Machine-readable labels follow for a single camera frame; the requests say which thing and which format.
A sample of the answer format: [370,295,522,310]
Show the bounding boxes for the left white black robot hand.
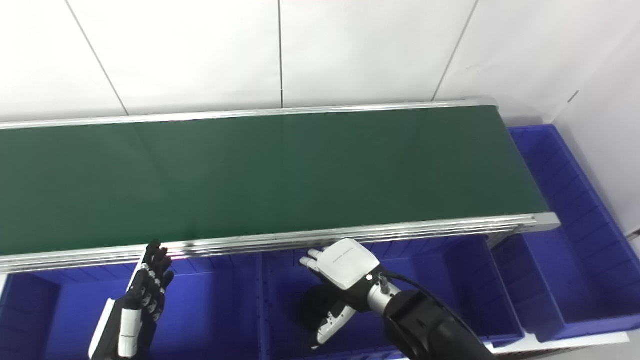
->
[88,241,175,360]

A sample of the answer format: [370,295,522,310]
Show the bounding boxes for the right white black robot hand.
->
[298,238,386,350]

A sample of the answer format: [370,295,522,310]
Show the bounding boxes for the black round plastic part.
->
[299,284,347,332]

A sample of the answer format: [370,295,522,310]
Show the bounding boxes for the blue plastic bin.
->
[0,254,266,360]
[491,124,640,342]
[259,234,526,360]

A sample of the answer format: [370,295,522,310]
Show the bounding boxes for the green conveyor belt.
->
[0,104,551,257]
[0,98,561,275]

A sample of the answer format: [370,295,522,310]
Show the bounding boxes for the aluminium conveyor leg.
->
[486,232,517,249]

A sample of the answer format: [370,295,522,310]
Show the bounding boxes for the white flat board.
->
[481,329,632,357]

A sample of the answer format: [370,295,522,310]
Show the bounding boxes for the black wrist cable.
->
[379,272,482,342]

